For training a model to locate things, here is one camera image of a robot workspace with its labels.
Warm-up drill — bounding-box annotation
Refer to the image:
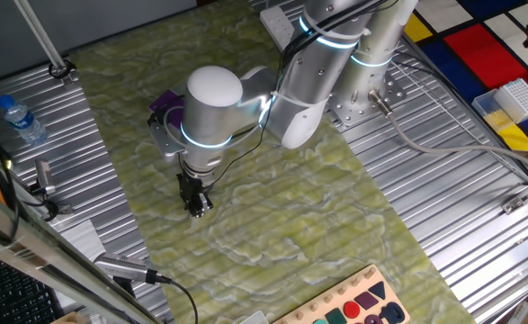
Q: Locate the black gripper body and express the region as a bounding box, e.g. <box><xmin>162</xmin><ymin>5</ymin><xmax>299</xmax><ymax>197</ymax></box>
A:
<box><xmin>176</xmin><ymin>173</ymin><xmax>211</xmax><ymax>203</ymax></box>

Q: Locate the purple pipette tip rack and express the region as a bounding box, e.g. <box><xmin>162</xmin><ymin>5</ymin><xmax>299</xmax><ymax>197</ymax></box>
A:
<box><xmin>148</xmin><ymin>88</ymin><xmax>186</xmax><ymax>116</ymax></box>

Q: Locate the white pipette tip box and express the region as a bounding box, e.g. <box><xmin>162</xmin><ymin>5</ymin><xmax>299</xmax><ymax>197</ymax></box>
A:
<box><xmin>492</xmin><ymin>78</ymin><xmax>528</xmax><ymax>125</ymax></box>

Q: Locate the green marble pattern mat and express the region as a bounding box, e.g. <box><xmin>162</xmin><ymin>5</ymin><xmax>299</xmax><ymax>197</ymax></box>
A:
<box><xmin>67</xmin><ymin>0</ymin><xmax>479</xmax><ymax>324</ymax></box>

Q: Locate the clear plastic container corner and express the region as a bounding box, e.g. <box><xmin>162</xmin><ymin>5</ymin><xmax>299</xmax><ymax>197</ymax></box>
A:
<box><xmin>240</xmin><ymin>310</ymin><xmax>269</xmax><ymax>324</ymax></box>

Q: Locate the wooden shape puzzle board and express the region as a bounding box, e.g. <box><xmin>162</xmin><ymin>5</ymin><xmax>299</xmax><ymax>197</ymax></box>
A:
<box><xmin>272</xmin><ymin>264</ymin><xmax>412</xmax><ymax>324</ymax></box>

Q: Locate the metal robot mounting plate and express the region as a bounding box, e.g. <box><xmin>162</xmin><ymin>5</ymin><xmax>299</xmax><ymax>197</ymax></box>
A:
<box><xmin>328</xmin><ymin>71</ymin><xmax>408</xmax><ymax>127</ymax></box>

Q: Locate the green square puzzle piece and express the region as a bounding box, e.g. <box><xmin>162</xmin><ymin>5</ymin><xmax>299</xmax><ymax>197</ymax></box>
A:
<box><xmin>325</xmin><ymin>308</ymin><xmax>348</xmax><ymax>324</ymax></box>

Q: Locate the clear water bottle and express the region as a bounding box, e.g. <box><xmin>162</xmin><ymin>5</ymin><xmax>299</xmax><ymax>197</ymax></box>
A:
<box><xmin>0</xmin><ymin>93</ymin><xmax>49</xmax><ymax>146</ymax></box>

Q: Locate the red circle puzzle piece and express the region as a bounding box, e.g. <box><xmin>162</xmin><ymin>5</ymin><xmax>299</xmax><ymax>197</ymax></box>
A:
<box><xmin>343</xmin><ymin>300</ymin><xmax>362</xmax><ymax>320</ymax></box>

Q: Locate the white power strip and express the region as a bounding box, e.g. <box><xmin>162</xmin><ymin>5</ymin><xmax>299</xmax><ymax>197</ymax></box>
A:
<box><xmin>259</xmin><ymin>5</ymin><xmax>297</xmax><ymax>53</ymax></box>

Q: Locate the purple square puzzle piece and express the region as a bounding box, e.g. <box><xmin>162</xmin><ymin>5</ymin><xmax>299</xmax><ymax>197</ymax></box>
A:
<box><xmin>353</xmin><ymin>291</ymin><xmax>380</xmax><ymax>311</ymax></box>

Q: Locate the blue triangle puzzle piece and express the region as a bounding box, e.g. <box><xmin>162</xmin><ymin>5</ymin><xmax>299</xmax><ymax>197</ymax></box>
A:
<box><xmin>368</xmin><ymin>281</ymin><xmax>387</xmax><ymax>301</ymax></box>

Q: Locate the black keyboard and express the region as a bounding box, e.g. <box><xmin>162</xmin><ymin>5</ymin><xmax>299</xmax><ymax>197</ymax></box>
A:
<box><xmin>0</xmin><ymin>260</ymin><xmax>65</xmax><ymax>324</ymax></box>

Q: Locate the metal pole stand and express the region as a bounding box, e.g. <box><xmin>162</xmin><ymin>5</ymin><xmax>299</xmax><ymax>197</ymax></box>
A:
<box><xmin>13</xmin><ymin>0</ymin><xmax>76</xmax><ymax>86</ymax></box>

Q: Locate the clear plastic box lid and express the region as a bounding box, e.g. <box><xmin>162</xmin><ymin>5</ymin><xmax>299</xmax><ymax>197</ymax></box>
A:
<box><xmin>472</xmin><ymin>89</ymin><xmax>516</xmax><ymax>132</ymax></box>

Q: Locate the colourful block pattern mat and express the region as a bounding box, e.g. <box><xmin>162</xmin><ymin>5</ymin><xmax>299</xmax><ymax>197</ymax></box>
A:
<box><xmin>402</xmin><ymin>0</ymin><xmax>528</xmax><ymax>172</ymax></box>

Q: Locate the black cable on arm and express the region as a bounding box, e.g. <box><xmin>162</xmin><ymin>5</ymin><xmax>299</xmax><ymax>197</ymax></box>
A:
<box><xmin>209</xmin><ymin>0</ymin><xmax>399</xmax><ymax>188</ymax></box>

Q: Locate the black camera cable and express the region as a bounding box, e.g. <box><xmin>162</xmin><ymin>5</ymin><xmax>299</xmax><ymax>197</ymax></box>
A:
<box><xmin>155</xmin><ymin>274</ymin><xmax>200</xmax><ymax>324</ymax></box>

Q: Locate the silver depth camera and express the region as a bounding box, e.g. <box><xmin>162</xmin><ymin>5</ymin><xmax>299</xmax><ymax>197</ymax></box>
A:
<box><xmin>93</xmin><ymin>251</ymin><xmax>174</xmax><ymax>285</ymax></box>

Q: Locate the aluminium frame beam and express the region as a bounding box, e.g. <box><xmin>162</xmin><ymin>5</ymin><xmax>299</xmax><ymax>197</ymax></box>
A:
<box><xmin>0</xmin><ymin>179</ymin><xmax>164</xmax><ymax>324</ymax></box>

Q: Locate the navy ring puzzle piece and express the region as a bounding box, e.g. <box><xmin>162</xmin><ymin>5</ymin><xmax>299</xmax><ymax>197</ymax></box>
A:
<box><xmin>379</xmin><ymin>301</ymin><xmax>407</xmax><ymax>324</ymax></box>

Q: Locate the thick grey robot cable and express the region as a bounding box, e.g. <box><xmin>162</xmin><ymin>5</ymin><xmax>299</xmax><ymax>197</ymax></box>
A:
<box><xmin>367</xmin><ymin>88</ymin><xmax>528</xmax><ymax>176</ymax></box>

